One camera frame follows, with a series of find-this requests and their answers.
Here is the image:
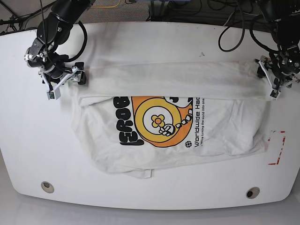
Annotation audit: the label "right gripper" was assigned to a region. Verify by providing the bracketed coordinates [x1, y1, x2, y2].
[38, 62, 87, 92]

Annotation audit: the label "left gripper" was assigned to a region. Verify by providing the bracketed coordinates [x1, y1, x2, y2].
[254, 56, 300, 91]

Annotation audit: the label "white T-shirt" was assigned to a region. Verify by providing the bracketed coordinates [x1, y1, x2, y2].
[68, 62, 271, 179]

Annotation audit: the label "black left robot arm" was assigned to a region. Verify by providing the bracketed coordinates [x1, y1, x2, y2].
[249, 0, 300, 98]

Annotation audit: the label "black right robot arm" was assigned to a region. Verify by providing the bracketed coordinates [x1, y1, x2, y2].
[25, 0, 94, 94]

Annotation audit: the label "red tape rectangle marking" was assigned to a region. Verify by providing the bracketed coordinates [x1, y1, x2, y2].
[266, 131, 286, 165]

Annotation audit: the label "black tripod legs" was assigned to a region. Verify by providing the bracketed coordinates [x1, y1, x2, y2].
[0, 0, 56, 31]

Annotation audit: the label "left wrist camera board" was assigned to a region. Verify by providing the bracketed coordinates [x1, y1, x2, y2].
[270, 89, 281, 99]

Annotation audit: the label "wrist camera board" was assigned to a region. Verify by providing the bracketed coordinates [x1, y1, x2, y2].
[270, 89, 281, 99]
[47, 89, 61, 100]

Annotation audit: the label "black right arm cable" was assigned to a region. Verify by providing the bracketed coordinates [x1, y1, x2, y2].
[58, 20, 89, 63]

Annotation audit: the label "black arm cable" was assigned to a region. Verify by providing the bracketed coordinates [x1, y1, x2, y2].
[218, 0, 282, 59]
[58, 20, 89, 63]

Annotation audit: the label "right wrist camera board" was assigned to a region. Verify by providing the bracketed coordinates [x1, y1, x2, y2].
[47, 89, 61, 100]

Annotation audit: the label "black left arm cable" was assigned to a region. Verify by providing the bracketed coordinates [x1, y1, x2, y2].
[218, 0, 282, 59]

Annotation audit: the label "yellow cable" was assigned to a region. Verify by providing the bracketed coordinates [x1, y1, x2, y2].
[90, 0, 121, 9]

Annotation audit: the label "left table cable grommet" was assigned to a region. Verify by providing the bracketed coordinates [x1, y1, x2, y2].
[41, 181, 54, 194]

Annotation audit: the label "table cable grommet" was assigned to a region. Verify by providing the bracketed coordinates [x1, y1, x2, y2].
[41, 181, 54, 194]
[246, 187, 260, 199]

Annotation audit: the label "right table cable grommet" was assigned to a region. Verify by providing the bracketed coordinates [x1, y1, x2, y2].
[246, 187, 260, 199]

